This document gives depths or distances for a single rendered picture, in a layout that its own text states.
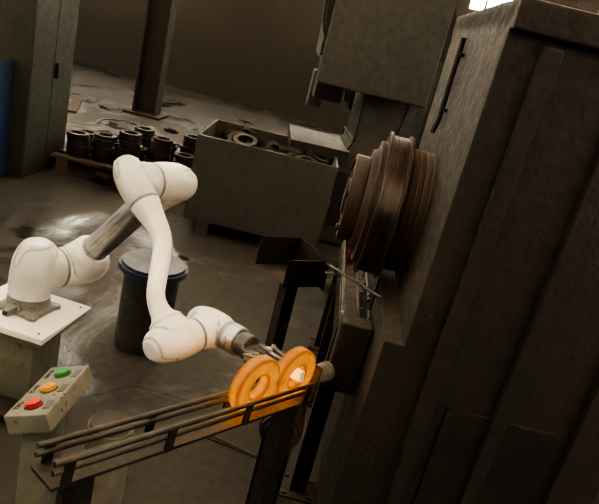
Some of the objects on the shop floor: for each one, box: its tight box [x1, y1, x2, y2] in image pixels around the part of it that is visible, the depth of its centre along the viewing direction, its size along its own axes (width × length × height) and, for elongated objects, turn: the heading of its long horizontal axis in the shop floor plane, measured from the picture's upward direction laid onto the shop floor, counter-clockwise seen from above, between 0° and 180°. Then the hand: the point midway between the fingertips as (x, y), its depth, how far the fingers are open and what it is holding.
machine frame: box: [316, 0, 599, 504], centre depth 210 cm, size 73×108×176 cm
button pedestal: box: [4, 365, 92, 504], centre depth 167 cm, size 16×24×62 cm, turn 141°
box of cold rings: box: [183, 119, 339, 249], centre depth 488 cm, size 103×83×79 cm
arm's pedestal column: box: [0, 333, 65, 420], centre depth 244 cm, size 40×40×31 cm
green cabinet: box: [0, 0, 80, 179], centre depth 494 cm, size 48×70×150 cm
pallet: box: [49, 126, 198, 202], centre depth 557 cm, size 120×81×44 cm
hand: (292, 372), depth 171 cm, fingers closed
